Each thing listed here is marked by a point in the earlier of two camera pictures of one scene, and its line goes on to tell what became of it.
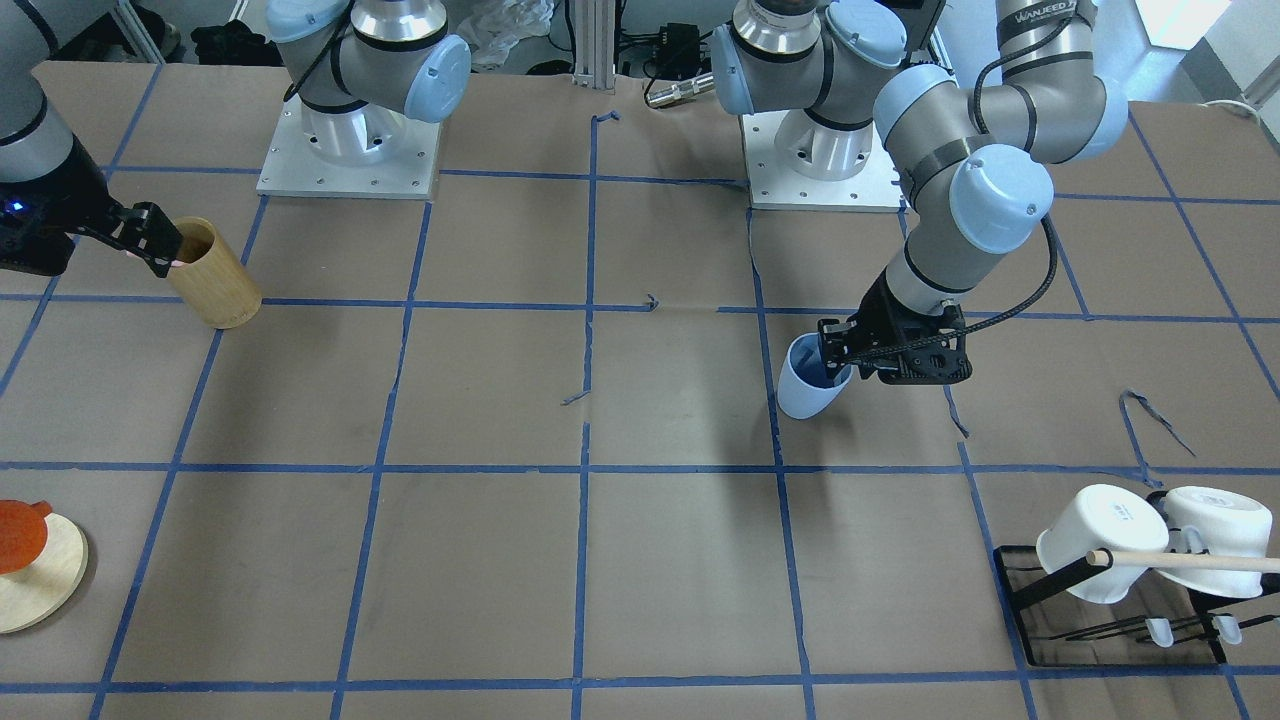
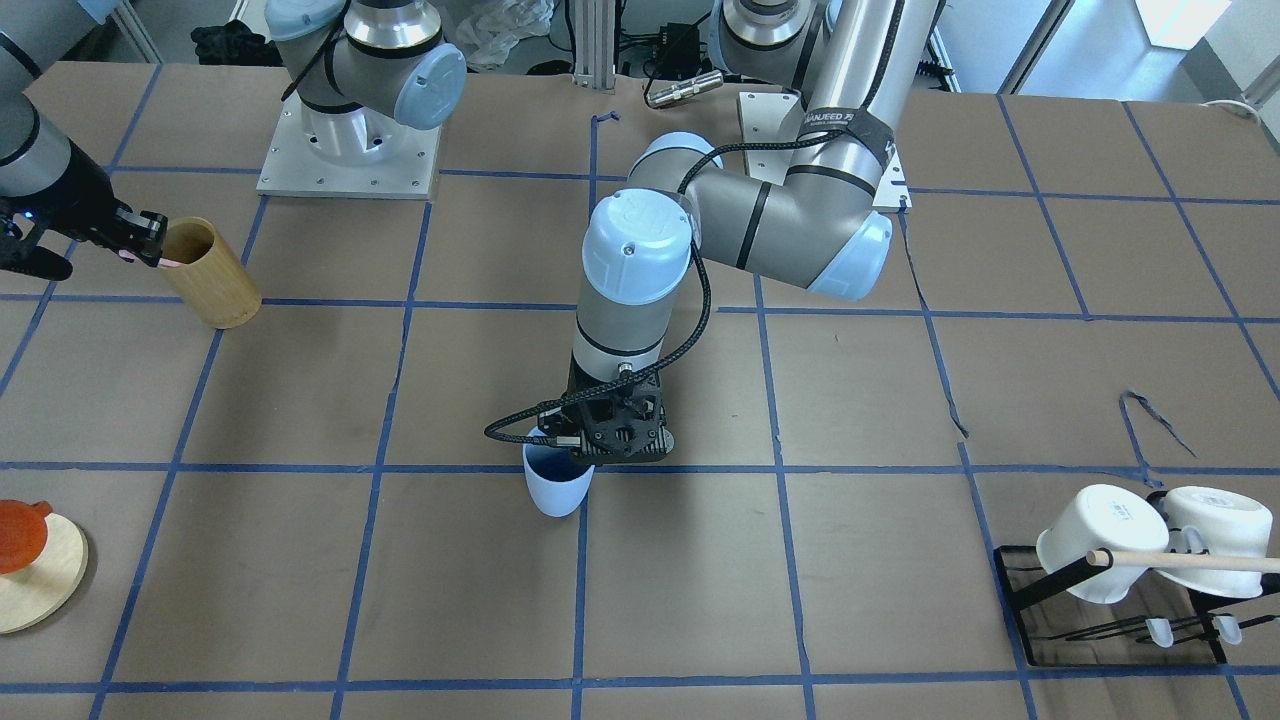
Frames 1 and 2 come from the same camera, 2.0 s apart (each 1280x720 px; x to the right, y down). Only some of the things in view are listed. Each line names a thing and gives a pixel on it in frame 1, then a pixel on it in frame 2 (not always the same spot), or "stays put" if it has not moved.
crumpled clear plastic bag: (492, 29) stays put
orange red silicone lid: (23, 533) stays put
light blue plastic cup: (806, 387) to (556, 479)
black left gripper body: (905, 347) to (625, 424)
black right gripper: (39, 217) stays put
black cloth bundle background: (233, 43) stays put
